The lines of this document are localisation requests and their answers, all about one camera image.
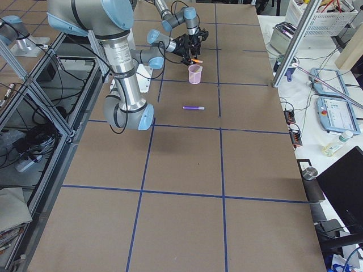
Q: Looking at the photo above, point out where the pink mesh pen holder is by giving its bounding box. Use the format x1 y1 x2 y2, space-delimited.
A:
188 64 202 84

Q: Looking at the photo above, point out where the white plastic basket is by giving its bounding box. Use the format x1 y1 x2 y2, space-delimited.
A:
285 1 358 36

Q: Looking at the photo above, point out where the silver toaster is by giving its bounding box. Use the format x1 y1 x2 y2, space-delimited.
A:
270 22 297 53

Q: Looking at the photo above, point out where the grey aluminium frame post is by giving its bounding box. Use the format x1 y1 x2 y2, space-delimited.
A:
272 0 320 88

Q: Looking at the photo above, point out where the purple highlighter pen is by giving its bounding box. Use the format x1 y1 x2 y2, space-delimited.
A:
183 106 205 111

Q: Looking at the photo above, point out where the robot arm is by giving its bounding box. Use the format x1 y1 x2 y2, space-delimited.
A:
47 1 195 130
147 1 209 60

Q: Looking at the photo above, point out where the black monitor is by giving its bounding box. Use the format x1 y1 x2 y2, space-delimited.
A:
317 146 362 231

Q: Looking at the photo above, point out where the steel cup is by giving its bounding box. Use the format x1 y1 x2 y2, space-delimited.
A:
302 166 318 181

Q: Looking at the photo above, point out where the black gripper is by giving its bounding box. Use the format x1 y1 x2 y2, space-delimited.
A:
172 33 191 65
189 27 209 56

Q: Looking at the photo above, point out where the grey teach pendant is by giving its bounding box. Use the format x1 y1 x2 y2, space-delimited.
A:
310 67 349 97

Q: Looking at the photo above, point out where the clear bottle yellow liquid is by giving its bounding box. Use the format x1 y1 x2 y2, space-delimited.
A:
322 130 353 156

